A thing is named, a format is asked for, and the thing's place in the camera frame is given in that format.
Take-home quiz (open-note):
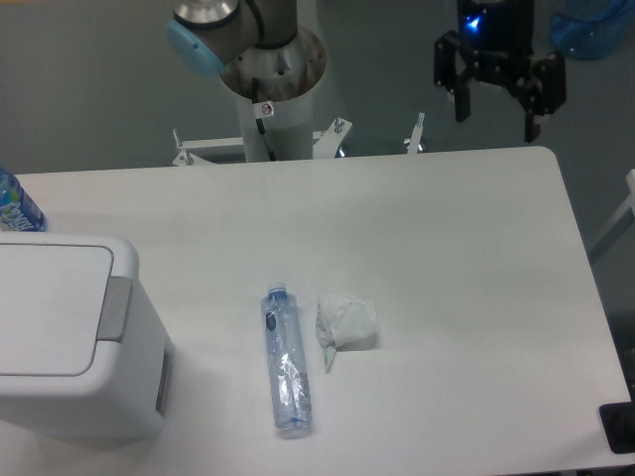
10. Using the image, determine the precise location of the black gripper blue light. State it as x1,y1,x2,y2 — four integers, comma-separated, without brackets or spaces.
434,1,567,143

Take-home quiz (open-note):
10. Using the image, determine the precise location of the silver robot arm blue cap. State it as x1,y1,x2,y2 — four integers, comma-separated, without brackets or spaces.
165,1,567,142

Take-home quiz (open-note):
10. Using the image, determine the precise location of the white trash can body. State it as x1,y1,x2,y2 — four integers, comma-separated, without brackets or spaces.
1,232,175,439

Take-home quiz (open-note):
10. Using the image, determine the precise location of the white trash can lid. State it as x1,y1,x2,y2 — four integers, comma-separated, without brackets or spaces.
1,243,115,377

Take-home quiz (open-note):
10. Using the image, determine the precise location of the large blue water jug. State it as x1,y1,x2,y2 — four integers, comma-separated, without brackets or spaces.
548,1,634,60

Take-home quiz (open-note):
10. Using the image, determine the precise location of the crumpled white paper wrapper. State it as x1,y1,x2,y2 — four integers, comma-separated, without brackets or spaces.
315,293,379,374

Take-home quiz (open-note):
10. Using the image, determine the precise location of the clear empty plastic bottle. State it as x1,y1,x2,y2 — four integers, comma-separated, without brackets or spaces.
261,282,313,439

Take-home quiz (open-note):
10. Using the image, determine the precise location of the black object at table edge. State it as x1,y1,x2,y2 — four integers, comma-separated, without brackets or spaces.
599,402,634,454

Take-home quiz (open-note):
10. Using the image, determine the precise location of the blue labelled water bottle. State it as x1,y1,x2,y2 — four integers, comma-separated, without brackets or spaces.
1,168,47,232

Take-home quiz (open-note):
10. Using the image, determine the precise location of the white frame at right edge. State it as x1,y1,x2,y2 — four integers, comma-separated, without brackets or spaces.
587,170,634,266

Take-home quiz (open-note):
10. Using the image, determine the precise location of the white pedestal base frame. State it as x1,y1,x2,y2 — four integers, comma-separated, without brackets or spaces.
171,111,427,168

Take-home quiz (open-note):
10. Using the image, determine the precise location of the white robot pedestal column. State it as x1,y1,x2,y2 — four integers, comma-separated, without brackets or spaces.
236,92,314,163

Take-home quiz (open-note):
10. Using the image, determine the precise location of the black cable on pedestal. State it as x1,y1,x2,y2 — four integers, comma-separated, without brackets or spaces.
250,77,278,163

